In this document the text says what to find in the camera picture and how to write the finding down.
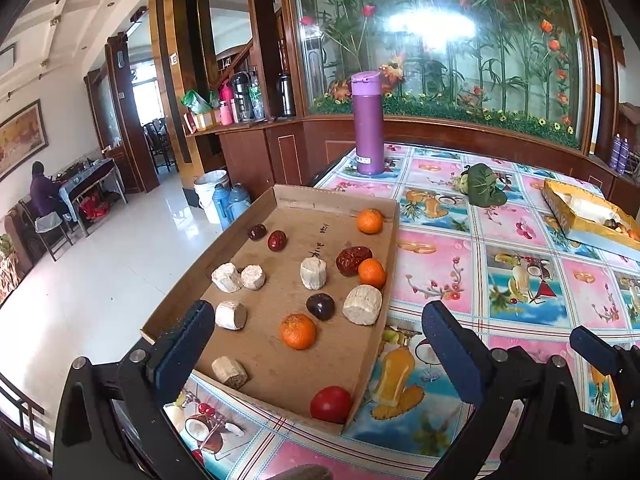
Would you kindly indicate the wooden pillar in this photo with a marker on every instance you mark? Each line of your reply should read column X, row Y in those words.
column 172, row 85

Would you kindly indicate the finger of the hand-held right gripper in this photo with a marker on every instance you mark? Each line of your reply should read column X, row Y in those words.
column 595, row 352

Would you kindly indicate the red tomato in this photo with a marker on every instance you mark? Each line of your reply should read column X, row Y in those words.
column 331, row 404

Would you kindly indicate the flower mural glass panel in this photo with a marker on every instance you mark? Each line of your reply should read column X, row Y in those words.
column 450, row 60

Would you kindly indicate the metal frame chair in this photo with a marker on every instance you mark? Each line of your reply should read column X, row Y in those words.
column 47, row 227

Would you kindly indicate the small cardboard box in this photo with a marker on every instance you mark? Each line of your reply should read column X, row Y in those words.
column 205, row 121

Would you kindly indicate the clear plastic bottle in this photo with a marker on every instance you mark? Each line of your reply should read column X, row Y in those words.
column 256, row 100

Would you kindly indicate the small red date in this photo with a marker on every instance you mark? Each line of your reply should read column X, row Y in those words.
column 276, row 240
column 258, row 232

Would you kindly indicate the table with dark cloth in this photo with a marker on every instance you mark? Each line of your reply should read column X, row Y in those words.
column 90, row 176

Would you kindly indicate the white plastic bucket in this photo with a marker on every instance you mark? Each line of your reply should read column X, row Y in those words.
column 210, row 192

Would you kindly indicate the dark wooden dining chair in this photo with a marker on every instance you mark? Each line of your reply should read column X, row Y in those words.
column 160, row 140

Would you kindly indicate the black thermos flask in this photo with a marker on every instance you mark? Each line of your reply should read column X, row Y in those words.
column 241, row 95

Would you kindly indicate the framed wall painting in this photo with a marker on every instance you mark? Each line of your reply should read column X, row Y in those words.
column 20, row 135

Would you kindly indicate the dark chestnut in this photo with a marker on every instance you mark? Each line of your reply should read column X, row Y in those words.
column 611, row 223

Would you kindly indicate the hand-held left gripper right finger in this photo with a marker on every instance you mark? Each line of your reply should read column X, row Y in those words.
column 452, row 350

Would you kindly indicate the green leafy vegetable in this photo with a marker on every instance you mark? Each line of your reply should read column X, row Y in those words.
column 480, row 185

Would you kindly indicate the yellow cardboard box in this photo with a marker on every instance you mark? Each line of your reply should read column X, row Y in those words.
column 560, row 200

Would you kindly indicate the brown cardboard tray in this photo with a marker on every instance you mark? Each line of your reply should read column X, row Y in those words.
column 300, row 240

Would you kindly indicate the dark purple plum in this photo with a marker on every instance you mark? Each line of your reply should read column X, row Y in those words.
column 320, row 306

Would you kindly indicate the dark steel thermos flask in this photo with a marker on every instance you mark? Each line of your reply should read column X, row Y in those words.
column 286, row 95

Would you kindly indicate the wooden partition cabinet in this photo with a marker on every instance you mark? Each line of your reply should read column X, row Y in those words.
column 280, row 155

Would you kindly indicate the purple spray bottle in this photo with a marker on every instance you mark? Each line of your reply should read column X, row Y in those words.
column 616, row 152
column 625, row 156

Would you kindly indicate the red bag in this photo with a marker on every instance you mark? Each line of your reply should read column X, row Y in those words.
column 92, row 206

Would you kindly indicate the orange tangerine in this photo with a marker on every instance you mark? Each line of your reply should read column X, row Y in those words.
column 372, row 273
column 298, row 331
column 370, row 221

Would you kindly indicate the purple insulated bottle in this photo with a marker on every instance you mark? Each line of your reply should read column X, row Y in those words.
column 368, row 123

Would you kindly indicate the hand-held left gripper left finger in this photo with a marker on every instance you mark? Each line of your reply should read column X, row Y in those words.
column 185, row 350

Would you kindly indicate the green plastic bag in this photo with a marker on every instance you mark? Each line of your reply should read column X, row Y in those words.
column 192, row 101

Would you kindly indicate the pink bottle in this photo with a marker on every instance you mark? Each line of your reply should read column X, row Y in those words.
column 225, row 105

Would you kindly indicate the blue thermos jug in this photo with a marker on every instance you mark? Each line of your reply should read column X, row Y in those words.
column 239, row 202
column 220, row 207

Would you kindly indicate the large red date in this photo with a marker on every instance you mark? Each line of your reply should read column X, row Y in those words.
column 352, row 260

